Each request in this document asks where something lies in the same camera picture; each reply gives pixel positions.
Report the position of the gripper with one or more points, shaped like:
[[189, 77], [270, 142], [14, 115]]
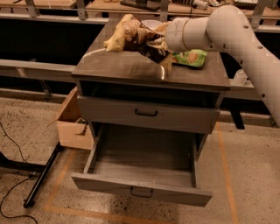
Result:
[[174, 34]]

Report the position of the brown chip bag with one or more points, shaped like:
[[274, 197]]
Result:
[[131, 35]]

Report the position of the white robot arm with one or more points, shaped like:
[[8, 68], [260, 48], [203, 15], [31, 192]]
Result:
[[228, 30]]

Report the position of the green snack bag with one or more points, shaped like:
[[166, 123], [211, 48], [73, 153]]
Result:
[[193, 58]]

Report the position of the grey drawer cabinet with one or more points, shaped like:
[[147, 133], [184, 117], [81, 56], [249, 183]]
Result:
[[130, 76]]

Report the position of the closed grey upper drawer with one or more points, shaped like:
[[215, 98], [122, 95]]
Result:
[[148, 115]]

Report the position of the open grey lower drawer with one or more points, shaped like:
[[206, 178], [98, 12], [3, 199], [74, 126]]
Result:
[[153, 164]]

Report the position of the white bowl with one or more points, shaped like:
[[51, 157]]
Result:
[[151, 24]]

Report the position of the clear pump bottle left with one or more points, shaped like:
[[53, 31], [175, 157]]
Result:
[[240, 77]]

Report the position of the cardboard box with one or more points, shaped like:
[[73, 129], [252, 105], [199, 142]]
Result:
[[73, 131]]

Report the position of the black table leg base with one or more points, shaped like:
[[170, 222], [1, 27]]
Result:
[[40, 169]]

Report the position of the grey metal workbench frame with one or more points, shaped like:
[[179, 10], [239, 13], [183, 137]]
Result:
[[95, 13]]

